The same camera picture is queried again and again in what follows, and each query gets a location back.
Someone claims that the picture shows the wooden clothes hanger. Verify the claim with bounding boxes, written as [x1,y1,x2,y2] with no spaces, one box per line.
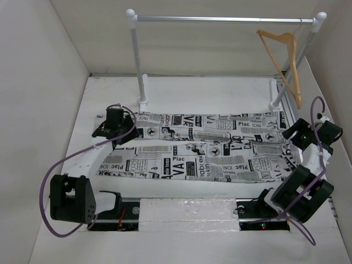
[256,30,303,109]

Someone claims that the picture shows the newspaper print trousers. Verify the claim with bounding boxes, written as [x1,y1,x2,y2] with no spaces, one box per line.
[97,111,301,183]

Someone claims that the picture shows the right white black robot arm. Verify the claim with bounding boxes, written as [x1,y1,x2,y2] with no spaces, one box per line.
[254,115,343,223]

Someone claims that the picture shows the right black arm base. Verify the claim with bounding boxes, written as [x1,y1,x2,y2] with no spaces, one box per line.
[233,199,290,231]

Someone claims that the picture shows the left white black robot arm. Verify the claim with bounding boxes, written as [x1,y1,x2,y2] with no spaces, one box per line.
[50,104,139,224]

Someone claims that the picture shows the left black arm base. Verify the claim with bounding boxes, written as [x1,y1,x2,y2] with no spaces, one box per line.
[87,198,140,232]

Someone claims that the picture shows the white metal clothes rack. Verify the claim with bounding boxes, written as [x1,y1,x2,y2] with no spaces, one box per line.
[125,9,327,112]

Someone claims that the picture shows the aluminium rail on right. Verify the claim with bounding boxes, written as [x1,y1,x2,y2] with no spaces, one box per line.
[276,74,309,163]

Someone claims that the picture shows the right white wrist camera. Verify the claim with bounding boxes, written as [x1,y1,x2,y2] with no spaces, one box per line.
[315,113,332,126]

